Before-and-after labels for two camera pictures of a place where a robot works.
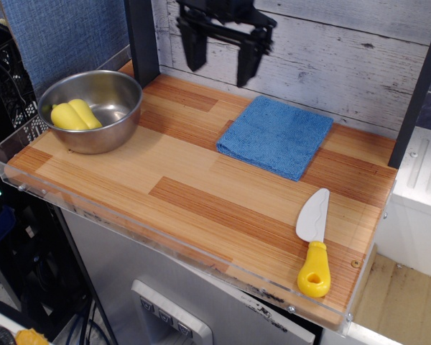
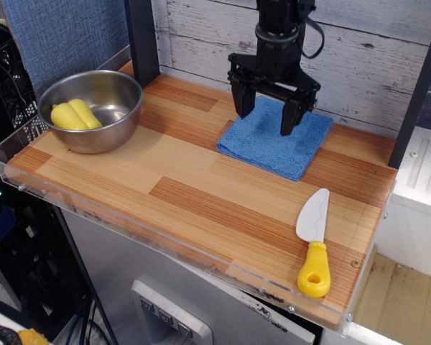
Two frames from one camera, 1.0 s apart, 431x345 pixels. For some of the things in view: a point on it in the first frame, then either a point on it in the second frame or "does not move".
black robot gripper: x=236 y=20 to x=276 y=70
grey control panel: x=158 y=321 does not move
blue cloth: x=281 y=137 does not move
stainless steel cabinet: x=149 y=295 does not move
